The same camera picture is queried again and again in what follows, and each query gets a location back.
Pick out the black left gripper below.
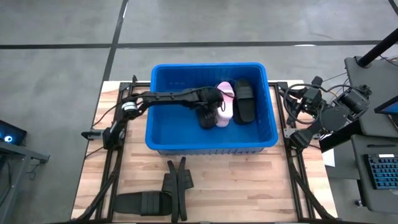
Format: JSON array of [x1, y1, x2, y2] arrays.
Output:
[[195, 86, 225, 122]]

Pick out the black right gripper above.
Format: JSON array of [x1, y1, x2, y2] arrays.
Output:
[[284, 85, 325, 116]]

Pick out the pink slide sandal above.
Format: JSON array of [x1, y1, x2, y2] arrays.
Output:
[[215, 81, 236, 128]]

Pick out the blue plastic ribbed bin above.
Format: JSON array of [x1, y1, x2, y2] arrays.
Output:
[[144, 62, 279, 156]]

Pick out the black bar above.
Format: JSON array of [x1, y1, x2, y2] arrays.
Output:
[[318, 119, 363, 153]]

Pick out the white paper sheet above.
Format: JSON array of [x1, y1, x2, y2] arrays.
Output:
[[322, 148, 336, 168]]

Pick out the grey desk with pole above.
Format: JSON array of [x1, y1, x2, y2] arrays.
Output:
[[343, 55, 398, 139]]

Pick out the monitor with blue screen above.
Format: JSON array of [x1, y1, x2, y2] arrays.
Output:
[[374, 95, 398, 116]]

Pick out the black pole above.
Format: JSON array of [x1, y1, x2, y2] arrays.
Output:
[[356, 27, 398, 68]]

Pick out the grey desk with keyboard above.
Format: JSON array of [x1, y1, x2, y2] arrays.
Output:
[[350, 134, 398, 215]]

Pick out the black keyboard with blue keys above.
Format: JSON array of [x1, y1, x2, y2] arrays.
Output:
[[363, 153, 398, 190]]

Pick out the computer case with blue light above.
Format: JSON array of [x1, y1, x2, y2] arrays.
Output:
[[0, 119, 27, 146]]

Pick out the grey metal stand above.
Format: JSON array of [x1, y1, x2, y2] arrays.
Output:
[[0, 141, 50, 224]]

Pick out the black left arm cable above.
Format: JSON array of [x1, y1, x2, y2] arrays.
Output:
[[91, 98, 137, 128]]

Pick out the black clamp bracket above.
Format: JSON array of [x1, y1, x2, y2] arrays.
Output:
[[81, 129, 105, 141]]

